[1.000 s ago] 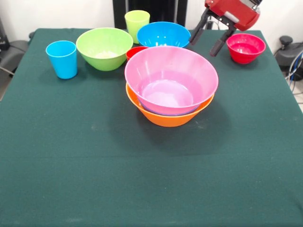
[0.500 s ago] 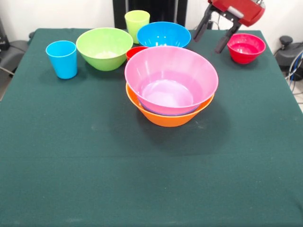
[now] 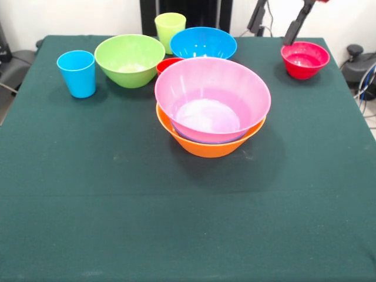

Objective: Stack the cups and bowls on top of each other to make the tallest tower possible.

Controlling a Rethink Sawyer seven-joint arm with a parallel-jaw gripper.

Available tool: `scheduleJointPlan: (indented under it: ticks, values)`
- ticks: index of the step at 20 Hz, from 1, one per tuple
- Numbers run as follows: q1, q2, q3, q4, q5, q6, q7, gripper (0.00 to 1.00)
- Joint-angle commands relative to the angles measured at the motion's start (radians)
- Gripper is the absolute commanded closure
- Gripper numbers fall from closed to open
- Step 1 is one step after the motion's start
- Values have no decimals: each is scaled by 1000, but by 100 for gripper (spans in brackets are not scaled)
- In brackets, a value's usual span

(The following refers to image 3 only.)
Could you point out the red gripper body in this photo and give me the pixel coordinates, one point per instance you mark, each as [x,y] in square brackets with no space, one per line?
[322,1]

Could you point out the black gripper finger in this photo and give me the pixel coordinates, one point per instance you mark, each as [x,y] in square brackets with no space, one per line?
[256,17]
[296,28]

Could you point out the large pink bowl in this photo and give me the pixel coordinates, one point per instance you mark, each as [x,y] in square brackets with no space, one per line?
[211,85]

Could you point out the orange bowl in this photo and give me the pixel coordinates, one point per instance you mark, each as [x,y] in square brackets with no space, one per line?
[211,151]

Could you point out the small pink-red bowl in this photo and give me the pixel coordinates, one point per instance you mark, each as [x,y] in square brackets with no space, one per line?
[305,63]

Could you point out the green cup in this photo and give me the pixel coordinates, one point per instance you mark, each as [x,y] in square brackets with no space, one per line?
[169,28]

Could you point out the red cup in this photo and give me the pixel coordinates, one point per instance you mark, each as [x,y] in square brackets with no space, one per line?
[164,65]

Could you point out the green bowl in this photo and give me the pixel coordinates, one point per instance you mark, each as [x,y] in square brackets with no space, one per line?
[129,64]

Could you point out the blue cup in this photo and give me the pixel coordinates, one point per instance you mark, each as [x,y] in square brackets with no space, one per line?
[77,79]

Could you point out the dark green tablecloth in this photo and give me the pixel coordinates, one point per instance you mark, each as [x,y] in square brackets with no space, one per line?
[147,205]

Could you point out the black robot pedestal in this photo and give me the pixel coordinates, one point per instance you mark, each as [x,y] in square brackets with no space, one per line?
[202,13]

